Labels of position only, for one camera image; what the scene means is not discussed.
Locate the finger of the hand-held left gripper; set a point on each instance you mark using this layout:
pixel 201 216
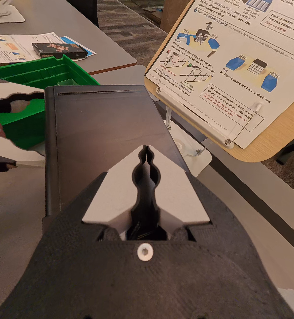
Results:
pixel 7 89
pixel 7 148

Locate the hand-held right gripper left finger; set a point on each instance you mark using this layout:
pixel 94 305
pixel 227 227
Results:
pixel 109 199

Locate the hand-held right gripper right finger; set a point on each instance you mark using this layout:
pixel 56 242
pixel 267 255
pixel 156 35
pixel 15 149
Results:
pixel 184 199

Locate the green plastic bin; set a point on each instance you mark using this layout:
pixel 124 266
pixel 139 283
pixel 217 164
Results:
pixel 19 124

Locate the clear plastic drawer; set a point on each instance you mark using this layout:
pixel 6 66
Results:
pixel 67 82

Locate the black drawer cabinet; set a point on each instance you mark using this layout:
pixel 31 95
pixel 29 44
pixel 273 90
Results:
pixel 99 129

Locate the instruction sheet with orange pictures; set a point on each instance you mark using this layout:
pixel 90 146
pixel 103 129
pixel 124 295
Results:
pixel 12 42

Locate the black model kit box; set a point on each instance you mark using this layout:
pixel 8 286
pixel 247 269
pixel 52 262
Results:
pixel 57 51

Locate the white stand base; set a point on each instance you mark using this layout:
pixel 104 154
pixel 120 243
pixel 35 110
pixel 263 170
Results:
pixel 9 15

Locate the blue header paper sheet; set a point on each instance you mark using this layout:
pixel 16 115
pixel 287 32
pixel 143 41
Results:
pixel 87 51

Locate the instruction sheet on wooden stand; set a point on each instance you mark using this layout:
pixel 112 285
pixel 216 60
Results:
pixel 274 139

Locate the black chair back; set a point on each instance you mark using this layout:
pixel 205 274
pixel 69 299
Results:
pixel 84 10

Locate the instruction sheet with blue pictures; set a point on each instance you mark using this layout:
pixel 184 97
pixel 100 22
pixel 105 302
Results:
pixel 236 49

